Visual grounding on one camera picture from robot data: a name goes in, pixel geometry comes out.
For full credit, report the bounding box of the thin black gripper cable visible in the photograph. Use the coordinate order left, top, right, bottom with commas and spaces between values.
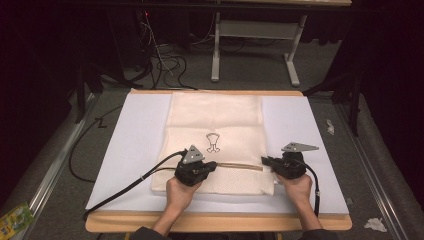
141, 166, 178, 181

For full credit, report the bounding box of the crumpled white paper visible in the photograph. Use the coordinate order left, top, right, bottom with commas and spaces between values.
363, 217, 389, 234

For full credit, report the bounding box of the person's right hand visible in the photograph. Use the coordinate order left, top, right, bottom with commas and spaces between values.
276, 173, 314, 207

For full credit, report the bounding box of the white table cover sheet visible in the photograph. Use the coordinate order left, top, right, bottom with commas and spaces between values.
85, 92, 350, 215

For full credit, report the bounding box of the tangle of floor cables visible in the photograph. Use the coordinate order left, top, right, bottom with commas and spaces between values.
132, 9, 218, 91

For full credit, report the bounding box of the metal floor rail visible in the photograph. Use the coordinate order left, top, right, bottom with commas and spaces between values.
333, 99, 413, 240
18, 93, 98, 240

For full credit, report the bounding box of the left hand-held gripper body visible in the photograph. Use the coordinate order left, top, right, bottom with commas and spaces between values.
174, 144, 214, 187

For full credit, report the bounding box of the dark metal stand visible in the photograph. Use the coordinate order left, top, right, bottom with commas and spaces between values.
73, 61, 134, 125
302, 68, 365, 137

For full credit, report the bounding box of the white metal desk frame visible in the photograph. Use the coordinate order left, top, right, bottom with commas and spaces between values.
210, 12, 308, 88

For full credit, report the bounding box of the person's left hand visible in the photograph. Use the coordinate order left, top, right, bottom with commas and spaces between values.
165, 175, 203, 214

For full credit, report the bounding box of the yellow green packet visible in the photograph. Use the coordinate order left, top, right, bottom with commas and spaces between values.
0, 201, 35, 240

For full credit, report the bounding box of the cream cloth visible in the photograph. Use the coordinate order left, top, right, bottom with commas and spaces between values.
150, 91, 276, 196

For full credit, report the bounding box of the black floor cable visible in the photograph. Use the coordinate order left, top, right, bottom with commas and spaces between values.
68, 104, 125, 184

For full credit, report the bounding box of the thick black gripper cable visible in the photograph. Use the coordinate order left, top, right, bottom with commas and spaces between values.
82, 149, 188, 221

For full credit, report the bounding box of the black cable with connector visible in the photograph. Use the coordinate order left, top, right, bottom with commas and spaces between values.
293, 159, 322, 218

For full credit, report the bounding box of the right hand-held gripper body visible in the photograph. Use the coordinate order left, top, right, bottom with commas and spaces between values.
272, 141, 320, 180

